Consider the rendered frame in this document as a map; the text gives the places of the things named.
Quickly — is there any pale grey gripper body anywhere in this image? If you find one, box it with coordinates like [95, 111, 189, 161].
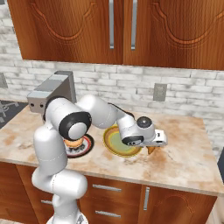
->
[141, 137, 169, 149]

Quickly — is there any brown croissant pastry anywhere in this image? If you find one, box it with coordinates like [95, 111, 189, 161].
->
[146, 145, 158, 156]

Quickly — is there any yellow and green plate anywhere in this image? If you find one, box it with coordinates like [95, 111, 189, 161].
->
[102, 124, 144, 158]

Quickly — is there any wooden drawer front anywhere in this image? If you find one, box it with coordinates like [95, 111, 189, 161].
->
[78, 200, 142, 224]
[86, 175, 143, 206]
[25, 186, 57, 224]

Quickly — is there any wooden base cupboard door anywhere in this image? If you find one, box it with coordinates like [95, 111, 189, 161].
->
[0, 161, 40, 224]
[136, 185, 219, 224]

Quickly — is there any black red white plate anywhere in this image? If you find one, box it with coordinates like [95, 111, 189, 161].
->
[63, 133, 95, 159]

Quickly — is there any orange round pastry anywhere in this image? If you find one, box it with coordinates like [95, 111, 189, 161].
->
[63, 136, 86, 149]

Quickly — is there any grey metal box appliance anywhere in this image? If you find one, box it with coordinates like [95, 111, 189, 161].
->
[26, 70, 78, 115]

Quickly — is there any black hob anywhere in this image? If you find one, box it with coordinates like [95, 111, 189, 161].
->
[0, 99, 29, 130]

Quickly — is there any grey wall socket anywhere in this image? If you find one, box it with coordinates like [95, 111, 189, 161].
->
[152, 82, 168, 102]
[0, 72, 9, 89]

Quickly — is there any silver base cupboard handle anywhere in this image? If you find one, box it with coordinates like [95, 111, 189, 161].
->
[143, 185, 151, 212]

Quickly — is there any wooden wall cupboard door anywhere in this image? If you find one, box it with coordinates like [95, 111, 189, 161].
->
[6, 0, 125, 66]
[122, 0, 224, 72]

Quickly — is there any silver cupboard door handle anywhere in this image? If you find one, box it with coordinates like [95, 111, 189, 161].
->
[108, 0, 116, 50]
[130, 0, 138, 52]

